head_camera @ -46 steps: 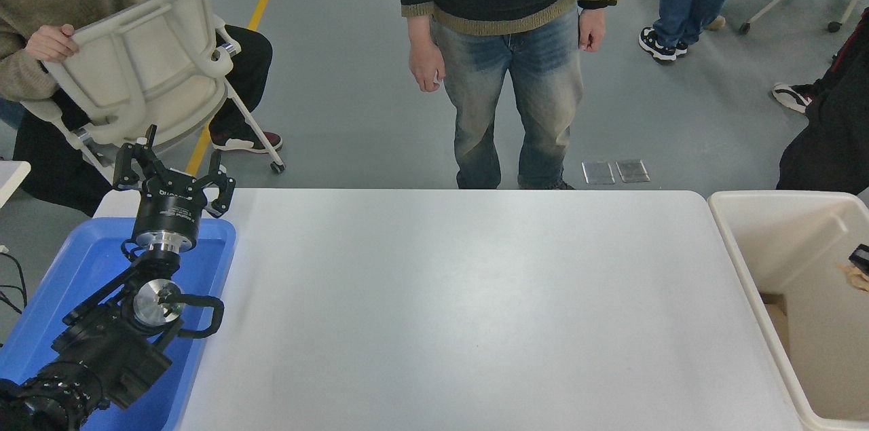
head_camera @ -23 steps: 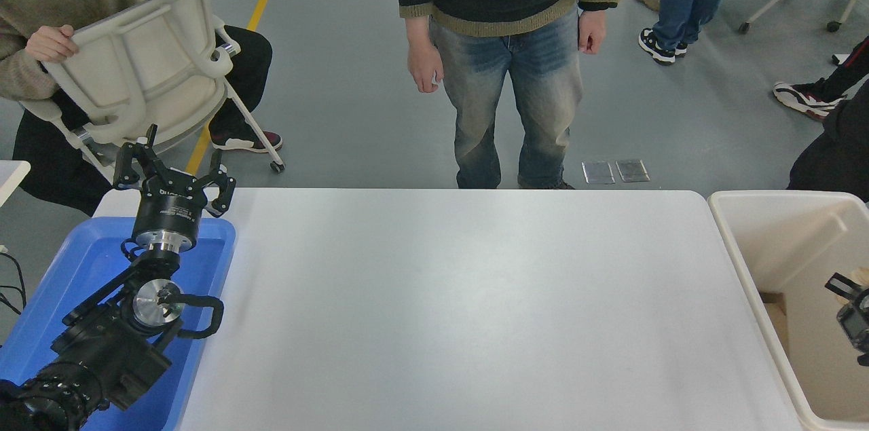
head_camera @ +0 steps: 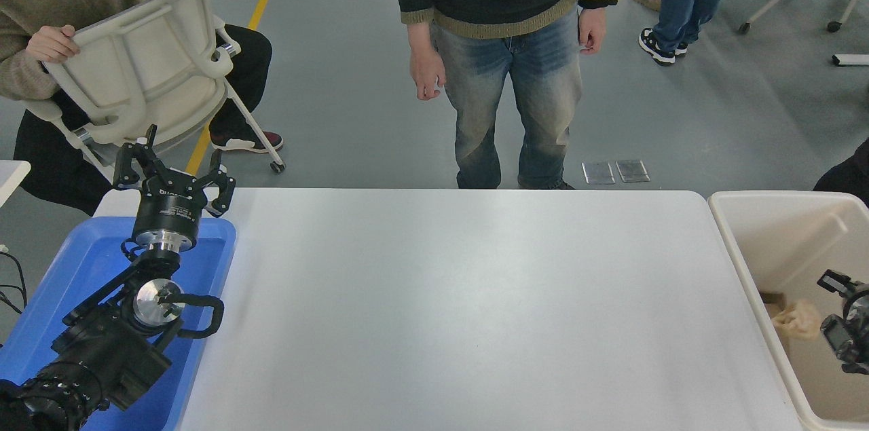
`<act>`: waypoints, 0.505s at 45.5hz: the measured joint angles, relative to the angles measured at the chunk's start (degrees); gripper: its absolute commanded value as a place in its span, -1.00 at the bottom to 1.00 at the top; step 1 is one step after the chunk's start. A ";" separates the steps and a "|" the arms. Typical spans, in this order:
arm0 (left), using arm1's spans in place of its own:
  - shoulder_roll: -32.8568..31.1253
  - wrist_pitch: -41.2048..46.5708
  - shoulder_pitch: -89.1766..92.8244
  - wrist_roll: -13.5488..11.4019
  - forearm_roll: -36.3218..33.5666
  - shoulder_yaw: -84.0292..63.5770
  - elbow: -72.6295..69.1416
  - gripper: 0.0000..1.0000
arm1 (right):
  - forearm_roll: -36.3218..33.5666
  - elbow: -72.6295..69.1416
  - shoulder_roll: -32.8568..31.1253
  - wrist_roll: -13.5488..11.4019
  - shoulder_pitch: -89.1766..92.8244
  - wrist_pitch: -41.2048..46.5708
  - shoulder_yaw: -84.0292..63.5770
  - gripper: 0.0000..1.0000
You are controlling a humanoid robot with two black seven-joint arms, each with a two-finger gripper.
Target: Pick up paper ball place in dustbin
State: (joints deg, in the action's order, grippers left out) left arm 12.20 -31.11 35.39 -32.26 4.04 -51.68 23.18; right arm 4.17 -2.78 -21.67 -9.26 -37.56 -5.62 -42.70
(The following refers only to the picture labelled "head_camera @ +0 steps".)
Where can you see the blue plastic tray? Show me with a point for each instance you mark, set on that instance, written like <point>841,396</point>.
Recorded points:
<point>81,254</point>

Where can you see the tan paper ball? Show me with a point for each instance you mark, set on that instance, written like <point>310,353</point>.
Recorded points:
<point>801,319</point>

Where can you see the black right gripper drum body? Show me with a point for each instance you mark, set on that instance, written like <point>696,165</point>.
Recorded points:
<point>861,305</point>

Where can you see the white chair base leg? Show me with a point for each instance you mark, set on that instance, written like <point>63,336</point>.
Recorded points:
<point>852,60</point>

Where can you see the small white side table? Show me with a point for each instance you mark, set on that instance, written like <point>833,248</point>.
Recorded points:
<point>10,176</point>

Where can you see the person's right hand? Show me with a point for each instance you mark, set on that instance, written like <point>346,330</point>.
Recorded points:
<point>428,64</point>
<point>53,44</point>

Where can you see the white plastic wheeled chair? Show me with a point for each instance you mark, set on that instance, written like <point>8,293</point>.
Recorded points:
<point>156,64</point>

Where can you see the metal floor plate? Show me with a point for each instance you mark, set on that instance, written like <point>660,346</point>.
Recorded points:
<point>598,173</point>
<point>633,171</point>

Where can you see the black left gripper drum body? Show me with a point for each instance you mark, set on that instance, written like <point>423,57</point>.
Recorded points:
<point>168,210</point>

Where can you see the large pale plastic bin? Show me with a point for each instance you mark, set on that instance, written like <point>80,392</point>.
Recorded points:
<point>781,234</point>

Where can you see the person in black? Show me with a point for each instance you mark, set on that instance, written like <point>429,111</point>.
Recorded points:
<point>845,180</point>

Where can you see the person's left hand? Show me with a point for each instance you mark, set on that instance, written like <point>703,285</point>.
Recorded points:
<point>592,30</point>

